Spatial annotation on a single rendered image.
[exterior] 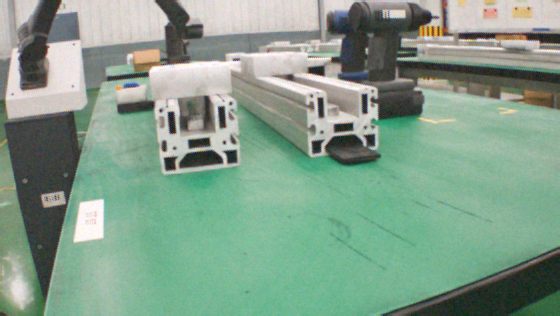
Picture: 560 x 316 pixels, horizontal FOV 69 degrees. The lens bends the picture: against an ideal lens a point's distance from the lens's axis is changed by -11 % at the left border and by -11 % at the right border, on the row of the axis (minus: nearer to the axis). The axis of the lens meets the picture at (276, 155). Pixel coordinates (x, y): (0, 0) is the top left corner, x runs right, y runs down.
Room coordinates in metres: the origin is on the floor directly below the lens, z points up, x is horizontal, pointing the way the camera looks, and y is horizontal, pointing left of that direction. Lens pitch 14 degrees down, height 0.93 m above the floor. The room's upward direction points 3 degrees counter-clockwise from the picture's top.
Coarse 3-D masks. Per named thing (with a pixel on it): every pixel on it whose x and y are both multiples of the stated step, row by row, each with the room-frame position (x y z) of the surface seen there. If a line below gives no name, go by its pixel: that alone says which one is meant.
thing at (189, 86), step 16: (192, 64) 0.74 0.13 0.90; (208, 64) 0.66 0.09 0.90; (224, 64) 0.63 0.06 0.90; (160, 80) 0.61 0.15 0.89; (176, 80) 0.61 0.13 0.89; (192, 80) 0.62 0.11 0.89; (208, 80) 0.62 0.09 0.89; (224, 80) 0.63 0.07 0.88; (160, 96) 0.61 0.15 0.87; (176, 96) 0.61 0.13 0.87; (192, 96) 0.62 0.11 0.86; (192, 112) 0.63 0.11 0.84
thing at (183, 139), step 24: (216, 96) 0.60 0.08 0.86; (168, 120) 0.58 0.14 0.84; (192, 120) 0.59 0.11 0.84; (216, 120) 0.56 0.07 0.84; (168, 144) 0.54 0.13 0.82; (192, 144) 0.57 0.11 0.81; (216, 144) 0.55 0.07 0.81; (168, 168) 0.55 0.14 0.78; (192, 168) 0.55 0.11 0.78; (216, 168) 0.55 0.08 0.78
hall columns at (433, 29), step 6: (420, 0) 8.92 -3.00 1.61; (426, 0) 8.93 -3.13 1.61; (432, 0) 8.70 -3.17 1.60; (438, 0) 8.75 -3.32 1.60; (420, 6) 8.92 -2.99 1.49; (426, 6) 8.93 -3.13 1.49; (432, 6) 8.70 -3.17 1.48; (438, 6) 8.75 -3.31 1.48; (432, 12) 8.70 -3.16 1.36; (438, 12) 8.75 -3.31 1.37; (426, 24) 8.95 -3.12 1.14; (432, 24) 8.69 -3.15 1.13; (438, 24) 8.74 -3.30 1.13; (420, 30) 8.90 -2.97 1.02; (426, 30) 8.73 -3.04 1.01; (432, 30) 8.67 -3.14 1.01; (438, 30) 8.72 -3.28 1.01; (420, 36) 8.91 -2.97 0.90; (426, 36) 8.73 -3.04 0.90; (432, 36) 8.67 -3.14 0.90; (420, 78) 8.93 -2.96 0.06; (426, 78) 8.76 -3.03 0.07; (432, 78) 8.66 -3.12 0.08
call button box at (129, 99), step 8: (128, 88) 1.16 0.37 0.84; (136, 88) 1.15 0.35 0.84; (144, 88) 1.15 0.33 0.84; (120, 96) 1.14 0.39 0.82; (128, 96) 1.14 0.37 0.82; (136, 96) 1.15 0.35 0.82; (144, 96) 1.15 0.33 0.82; (120, 104) 1.14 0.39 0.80; (128, 104) 1.14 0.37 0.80; (136, 104) 1.15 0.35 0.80; (144, 104) 1.15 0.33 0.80; (152, 104) 1.19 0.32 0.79; (120, 112) 1.14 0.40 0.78
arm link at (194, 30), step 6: (180, 18) 1.44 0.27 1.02; (186, 18) 1.46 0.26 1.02; (192, 18) 1.54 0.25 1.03; (180, 24) 1.46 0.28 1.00; (186, 24) 1.47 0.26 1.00; (192, 24) 1.52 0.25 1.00; (198, 24) 1.53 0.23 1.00; (180, 30) 1.47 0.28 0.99; (186, 30) 1.53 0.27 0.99; (192, 30) 1.53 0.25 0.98; (198, 30) 1.54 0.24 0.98; (186, 36) 1.53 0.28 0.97; (192, 36) 1.54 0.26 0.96; (198, 36) 1.55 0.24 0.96
